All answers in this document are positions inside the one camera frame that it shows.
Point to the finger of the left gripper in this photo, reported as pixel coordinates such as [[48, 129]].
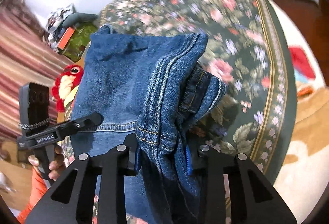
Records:
[[72, 127]]

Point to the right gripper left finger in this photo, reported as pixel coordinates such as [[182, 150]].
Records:
[[71, 198]]

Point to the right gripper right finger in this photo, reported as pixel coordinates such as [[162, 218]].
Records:
[[253, 199]]

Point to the blue denim jacket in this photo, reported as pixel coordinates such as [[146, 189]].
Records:
[[154, 87]]

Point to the orange sleeve forearm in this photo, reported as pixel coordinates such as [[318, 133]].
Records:
[[38, 189]]

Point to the clutter pile of clothes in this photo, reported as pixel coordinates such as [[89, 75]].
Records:
[[54, 26]]

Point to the red plush toy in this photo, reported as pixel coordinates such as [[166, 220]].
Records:
[[65, 83]]

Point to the pink striped curtain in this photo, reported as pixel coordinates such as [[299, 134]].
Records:
[[25, 57]]

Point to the green patterned bag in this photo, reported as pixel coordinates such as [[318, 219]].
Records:
[[78, 42]]

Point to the orange box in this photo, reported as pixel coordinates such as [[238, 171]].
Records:
[[65, 38]]

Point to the grey pillow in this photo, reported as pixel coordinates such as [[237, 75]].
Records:
[[78, 18]]

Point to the green floral bedspread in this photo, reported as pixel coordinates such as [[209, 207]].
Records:
[[247, 50]]

